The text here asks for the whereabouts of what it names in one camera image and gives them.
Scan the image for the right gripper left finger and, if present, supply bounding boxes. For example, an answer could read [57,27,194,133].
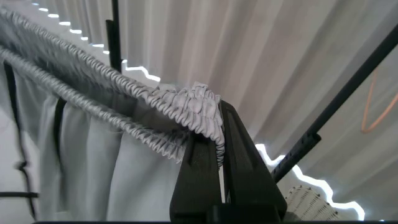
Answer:
[169,130,225,223]

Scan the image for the white laundry basket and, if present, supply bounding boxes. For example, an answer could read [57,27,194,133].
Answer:
[284,185,342,222]

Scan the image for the pale grey garment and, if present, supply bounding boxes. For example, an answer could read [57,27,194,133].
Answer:
[0,6,226,222]

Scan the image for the pink clothes hanger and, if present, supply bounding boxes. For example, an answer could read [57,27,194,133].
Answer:
[361,67,398,134]

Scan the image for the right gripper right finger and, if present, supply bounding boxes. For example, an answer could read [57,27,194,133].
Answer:
[218,100,288,223]

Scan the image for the white curtain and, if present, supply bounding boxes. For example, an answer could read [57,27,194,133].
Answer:
[30,0,398,222]

